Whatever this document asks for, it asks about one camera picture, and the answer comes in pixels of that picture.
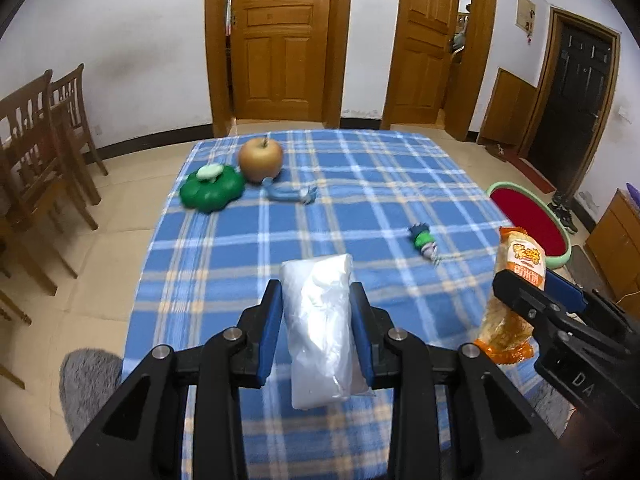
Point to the black sneaker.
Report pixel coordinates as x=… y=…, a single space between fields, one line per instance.
x=557 y=201
x=567 y=220

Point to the yellow apple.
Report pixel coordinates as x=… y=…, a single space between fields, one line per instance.
x=260 y=160

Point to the grey fluffy rug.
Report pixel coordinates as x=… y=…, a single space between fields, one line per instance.
x=90 y=390

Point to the wooden chair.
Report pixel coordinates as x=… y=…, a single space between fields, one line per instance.
x=30 y=160
x=75 y=105

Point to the blue plaid tablecloth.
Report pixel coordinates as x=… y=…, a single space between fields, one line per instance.
x=360 y=210

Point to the blue toy figure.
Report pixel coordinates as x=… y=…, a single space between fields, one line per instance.
x=287 y=194

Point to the orange snack packet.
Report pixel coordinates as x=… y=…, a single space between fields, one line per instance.
x=522 y=260

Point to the purple bag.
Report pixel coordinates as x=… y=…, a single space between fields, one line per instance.
x=634 y=194

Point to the white plastic bag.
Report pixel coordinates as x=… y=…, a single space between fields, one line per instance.
x=320 y=330

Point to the white wall switch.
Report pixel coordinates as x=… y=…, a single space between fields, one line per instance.
x=625 y=113

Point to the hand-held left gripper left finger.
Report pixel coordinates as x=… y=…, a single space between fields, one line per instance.
x=270 y=330

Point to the green flower-shaped toy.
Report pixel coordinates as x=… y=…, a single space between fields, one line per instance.
x=212 y=190

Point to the open wooden door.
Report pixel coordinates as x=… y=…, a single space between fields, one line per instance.
x=425 y=40

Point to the brown slipper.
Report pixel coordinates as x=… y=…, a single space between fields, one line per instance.
x=496 y=149

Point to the red doormat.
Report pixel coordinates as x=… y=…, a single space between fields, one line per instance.
x=532 y=175

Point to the closed wooden door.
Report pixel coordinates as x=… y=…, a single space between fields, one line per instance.
x=280 y=40

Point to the long wooden sideboard cabinet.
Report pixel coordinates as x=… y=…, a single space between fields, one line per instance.
x=617 y=240

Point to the red bin with green rim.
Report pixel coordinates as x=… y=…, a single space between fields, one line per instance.
x=535 y=220

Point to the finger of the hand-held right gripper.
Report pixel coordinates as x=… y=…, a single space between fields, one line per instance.
x=530 y=305
x=570 y=295

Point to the grey floor mat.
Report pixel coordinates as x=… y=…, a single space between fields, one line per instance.
x=585 y=270

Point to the wooden wall panel cabinet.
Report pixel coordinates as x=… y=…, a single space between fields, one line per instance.
x=507 y=110

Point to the wall calendar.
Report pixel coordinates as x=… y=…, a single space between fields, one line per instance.
x=525 y=15

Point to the small green toy figure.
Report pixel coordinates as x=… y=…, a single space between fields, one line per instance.
x=424 y=242

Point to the black entrance door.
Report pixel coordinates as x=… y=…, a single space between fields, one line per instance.
x=570 y=100

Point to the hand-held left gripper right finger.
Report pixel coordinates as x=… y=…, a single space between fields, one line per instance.
x=361 y=335

